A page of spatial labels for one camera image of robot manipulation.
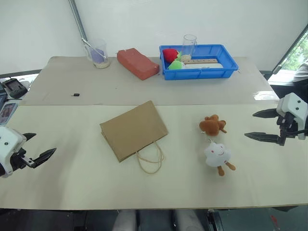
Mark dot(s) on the wooden ruler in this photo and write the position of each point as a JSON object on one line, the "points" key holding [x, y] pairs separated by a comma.
{"points": [[201, 61]]}

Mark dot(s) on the person in grey clothing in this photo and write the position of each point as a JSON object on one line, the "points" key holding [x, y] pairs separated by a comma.
{"points": [[301, 73]]}

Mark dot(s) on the metal utensil in beaker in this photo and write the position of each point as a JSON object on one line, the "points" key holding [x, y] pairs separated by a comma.
{"points": [[92, 47]]}

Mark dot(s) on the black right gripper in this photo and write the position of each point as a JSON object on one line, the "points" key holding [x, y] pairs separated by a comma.
{"points": [[287, 124]]}

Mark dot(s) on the red brick-shaped block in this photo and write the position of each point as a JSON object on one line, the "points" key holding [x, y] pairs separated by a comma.
{"points": [[138, 63]]}

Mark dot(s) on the dark window frame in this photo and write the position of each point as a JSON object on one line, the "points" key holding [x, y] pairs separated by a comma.
{"points": [[287, 51]]}

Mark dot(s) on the red plush strawberry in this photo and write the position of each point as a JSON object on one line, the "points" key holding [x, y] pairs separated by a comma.
{"points": [[169, 54]]}

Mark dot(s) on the clear plastic measuring cup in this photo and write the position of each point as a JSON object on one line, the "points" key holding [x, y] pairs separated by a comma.
{"points": [[189, 47]]}

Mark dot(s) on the white plush toy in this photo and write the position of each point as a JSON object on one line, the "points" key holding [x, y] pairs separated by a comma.
{"points": [[216, 154]]}

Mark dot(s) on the small black clip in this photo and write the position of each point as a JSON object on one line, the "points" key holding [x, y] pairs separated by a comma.
{"points": [[76, 94]]}

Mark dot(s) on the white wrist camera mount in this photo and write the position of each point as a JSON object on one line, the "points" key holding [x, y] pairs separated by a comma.
{"points": [[8, 144], [297, 107]]}

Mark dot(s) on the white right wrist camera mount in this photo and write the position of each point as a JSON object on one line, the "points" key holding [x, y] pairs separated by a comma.
{"points": [[297, 107]]}

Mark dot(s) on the green plush toy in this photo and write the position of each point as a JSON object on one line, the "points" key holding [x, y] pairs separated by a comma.
{"points": [[175, 65]]}

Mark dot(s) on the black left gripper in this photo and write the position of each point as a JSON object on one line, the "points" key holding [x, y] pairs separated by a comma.
{"points": [[19, 160]]}

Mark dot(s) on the brown plush toy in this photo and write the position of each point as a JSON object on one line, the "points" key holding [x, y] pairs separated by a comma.
{"points": [[211, 126]]}

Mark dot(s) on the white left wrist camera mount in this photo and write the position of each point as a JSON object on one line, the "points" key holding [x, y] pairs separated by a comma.
{"points": [[8, 144]]}

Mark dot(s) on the grey metal pole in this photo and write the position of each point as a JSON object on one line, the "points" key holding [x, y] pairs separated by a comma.
{"points": [[77, 19]]}

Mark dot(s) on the glass beaker with purple contents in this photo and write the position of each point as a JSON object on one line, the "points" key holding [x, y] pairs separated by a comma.
{"points": [[98, 56]]}

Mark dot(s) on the black handheld device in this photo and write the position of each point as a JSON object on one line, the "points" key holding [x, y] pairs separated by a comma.
{"points": [[14, 87]]}

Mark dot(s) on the blue plastic bin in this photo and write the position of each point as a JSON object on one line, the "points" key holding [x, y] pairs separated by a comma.
{"points": [[199, 73]]}

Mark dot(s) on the phone with blue case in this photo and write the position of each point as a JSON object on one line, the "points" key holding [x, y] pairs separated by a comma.
{"points": [[8, 113]]}

